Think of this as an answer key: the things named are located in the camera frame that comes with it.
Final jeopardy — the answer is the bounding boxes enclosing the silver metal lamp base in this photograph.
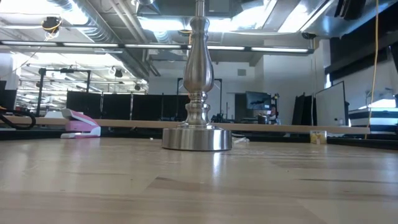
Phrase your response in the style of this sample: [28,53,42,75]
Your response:
[161,0,233,152]

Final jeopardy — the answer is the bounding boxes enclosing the black partition panels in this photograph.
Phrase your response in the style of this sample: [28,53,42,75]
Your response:
[66,90,191,122]

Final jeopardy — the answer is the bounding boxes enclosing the dark computer monitor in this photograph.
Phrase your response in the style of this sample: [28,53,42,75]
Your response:
[245,91,272,111]

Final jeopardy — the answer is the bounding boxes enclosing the person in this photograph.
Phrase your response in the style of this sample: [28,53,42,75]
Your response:
[268,105,280,121]

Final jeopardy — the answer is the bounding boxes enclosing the long light wooden desk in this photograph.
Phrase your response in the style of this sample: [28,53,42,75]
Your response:
[0,115,371,135]

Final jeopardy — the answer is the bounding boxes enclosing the black folded panels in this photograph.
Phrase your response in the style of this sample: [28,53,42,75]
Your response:
[291,93,315,126]

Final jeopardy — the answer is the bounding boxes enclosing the pink and white stapler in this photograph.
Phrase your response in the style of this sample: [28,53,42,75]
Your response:
[60,108,101,139]

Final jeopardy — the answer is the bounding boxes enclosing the small cup with yellow contents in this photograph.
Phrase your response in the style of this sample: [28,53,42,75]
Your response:
[310,130,328,145]

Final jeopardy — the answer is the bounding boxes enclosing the long ceiling light bar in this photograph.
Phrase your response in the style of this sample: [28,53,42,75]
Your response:
[0,40,315,55]

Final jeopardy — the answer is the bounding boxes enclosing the white board panel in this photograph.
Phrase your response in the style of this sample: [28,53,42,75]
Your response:
[315,81,349,127]

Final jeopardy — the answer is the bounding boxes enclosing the black ceiling mounted device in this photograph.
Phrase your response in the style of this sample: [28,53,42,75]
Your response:
[41,16,63,34]

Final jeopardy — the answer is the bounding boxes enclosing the black and white striped box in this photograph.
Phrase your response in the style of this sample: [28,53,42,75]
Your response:
[348,107,398,134]

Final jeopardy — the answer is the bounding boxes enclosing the black metal frame stand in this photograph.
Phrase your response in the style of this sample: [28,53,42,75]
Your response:
[37,67,92,116]

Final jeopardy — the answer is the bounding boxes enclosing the black table edge rail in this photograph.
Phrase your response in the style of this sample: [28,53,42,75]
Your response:
[0,127,398,151]

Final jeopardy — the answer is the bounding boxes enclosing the thick black cable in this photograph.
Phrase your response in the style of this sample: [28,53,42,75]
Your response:
[0,108,37,131]

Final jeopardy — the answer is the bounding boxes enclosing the yellow hanging cable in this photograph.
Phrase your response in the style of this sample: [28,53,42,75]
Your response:
[364,0,380,140]

